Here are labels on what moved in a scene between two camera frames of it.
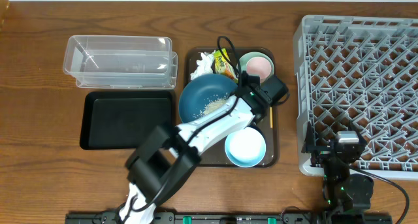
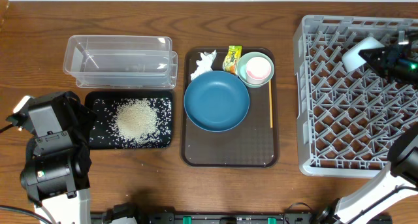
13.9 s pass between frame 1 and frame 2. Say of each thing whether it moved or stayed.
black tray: stayed
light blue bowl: moved
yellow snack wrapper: moved
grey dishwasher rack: stayed
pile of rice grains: moved
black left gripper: moved
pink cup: stayed
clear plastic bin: stayed
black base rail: stayed
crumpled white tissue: stayed
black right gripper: moved
